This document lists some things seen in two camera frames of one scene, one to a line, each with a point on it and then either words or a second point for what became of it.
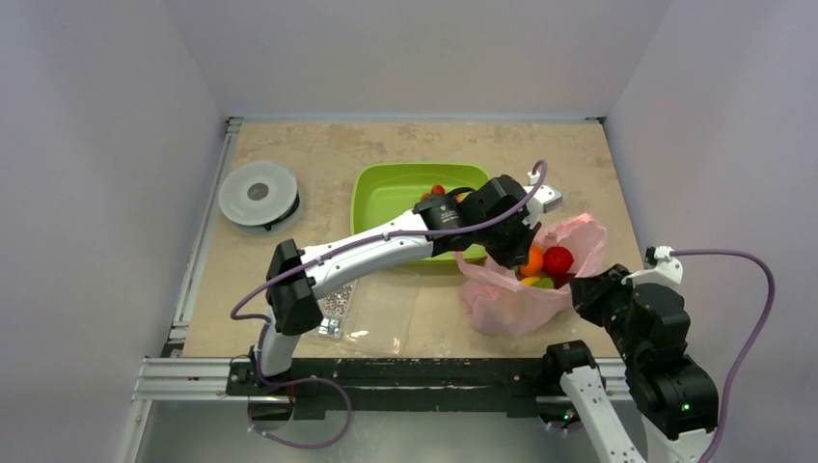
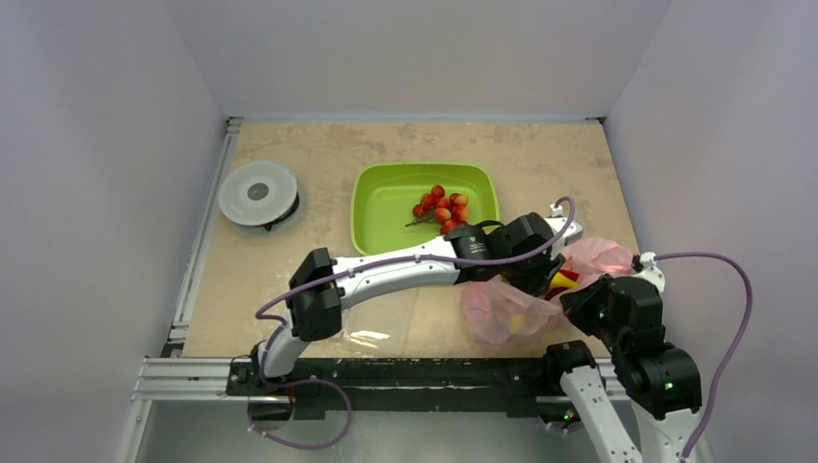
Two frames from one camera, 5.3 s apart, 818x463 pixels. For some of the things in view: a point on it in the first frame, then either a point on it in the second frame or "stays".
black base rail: x=406 y=388 stays
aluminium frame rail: x=171 y=376 stays
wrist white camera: x=546 y=199 → x=557 y=223
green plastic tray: x=386 y=191 stays
